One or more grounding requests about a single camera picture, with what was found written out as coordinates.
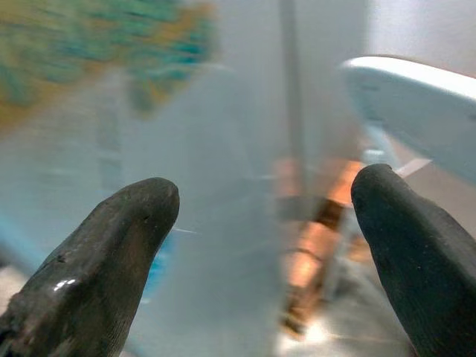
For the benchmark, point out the grey fridge with peacock print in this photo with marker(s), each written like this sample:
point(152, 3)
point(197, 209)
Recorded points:
point(208, 130)

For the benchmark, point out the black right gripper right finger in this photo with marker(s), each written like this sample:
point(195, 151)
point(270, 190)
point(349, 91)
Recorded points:
point(420, 260)

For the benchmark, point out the grey folding chair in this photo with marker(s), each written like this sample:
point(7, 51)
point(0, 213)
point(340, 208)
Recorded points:
point(409, 108)

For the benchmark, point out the wooden pallet base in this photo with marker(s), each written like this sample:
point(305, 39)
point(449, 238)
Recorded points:
point(308, 253)

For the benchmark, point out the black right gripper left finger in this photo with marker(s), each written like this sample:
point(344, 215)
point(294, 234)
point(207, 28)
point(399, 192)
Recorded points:
point(96, 267)

